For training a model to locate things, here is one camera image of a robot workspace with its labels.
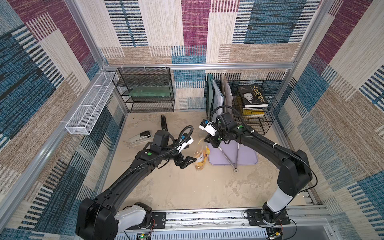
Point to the black wire file organizer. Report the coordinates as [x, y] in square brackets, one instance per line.
[269, 89]

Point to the brown envelope folder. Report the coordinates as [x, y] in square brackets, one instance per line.
[226, 91]

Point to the white mesh wall basket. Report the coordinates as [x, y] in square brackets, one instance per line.
[88, 112]

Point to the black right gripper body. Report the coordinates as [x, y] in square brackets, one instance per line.
[216, 139]

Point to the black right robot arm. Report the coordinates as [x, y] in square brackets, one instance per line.
[216, 187]

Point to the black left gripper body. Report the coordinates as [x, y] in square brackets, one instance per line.
[178, 158]

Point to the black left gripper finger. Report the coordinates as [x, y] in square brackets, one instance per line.
[183, 165]
[189, 160]

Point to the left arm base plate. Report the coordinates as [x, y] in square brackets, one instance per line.
[155, 220]

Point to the metal tongs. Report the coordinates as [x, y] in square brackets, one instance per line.
[224, 149]

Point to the black wire shelf rack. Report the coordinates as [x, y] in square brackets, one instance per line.
[145, 90]

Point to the grey stapler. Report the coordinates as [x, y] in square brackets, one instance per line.
[142, 137]

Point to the lilac plastic tray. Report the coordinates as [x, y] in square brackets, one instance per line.
[246, 156]

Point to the black portrait book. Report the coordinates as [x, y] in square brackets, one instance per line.
[252, 96]

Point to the green folder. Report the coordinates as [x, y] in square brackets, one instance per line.
[210, 96]

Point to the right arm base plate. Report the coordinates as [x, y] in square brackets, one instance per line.
[266, 218]

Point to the clear duck resealable bag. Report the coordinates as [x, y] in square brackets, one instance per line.
[201, 154]

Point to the white paper sheets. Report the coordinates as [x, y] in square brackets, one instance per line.
[218, 100]

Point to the yellow book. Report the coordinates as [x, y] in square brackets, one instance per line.
[252, 113]

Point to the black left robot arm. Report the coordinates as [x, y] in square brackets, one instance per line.
[101, 218]

